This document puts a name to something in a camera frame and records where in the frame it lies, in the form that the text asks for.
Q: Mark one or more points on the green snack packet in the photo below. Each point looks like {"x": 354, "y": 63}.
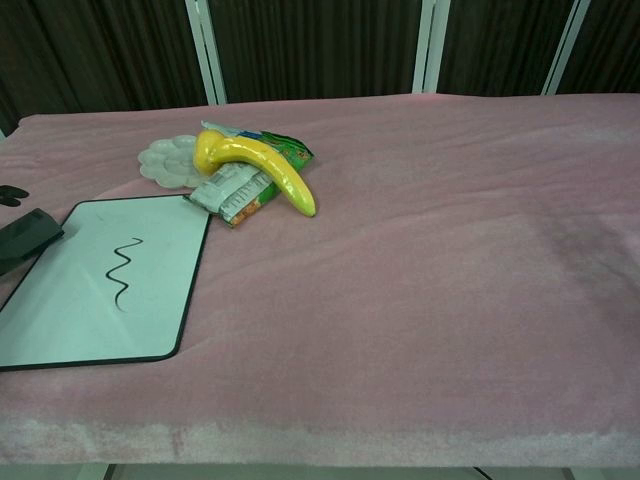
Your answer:
{"x": 245, "y": 200}

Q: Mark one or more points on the white flower-shaped palette dish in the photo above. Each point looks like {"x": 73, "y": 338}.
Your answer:
{"x": 165, "y": 162}

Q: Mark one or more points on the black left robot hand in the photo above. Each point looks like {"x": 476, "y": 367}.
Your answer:
{"x": 7, "y": 194}

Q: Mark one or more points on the pink fleece table cloth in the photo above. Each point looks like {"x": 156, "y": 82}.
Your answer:
{"x": 400, "y": 300}

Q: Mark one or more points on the white screen frame post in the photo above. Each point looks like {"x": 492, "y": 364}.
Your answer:
{"x": 430, "y": 45}
{"x": 207, "y": 50}
{"x": 567, "y": 45}

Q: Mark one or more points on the white dry-erase board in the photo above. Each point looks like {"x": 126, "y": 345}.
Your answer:
{"x": 100, "y": 310}

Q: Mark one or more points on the white table frame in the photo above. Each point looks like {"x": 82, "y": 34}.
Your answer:
{"x": 300, "y": 473}

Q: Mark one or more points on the yellow plastic banana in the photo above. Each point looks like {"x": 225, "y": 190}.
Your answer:
{"x": 260, "y": 162}

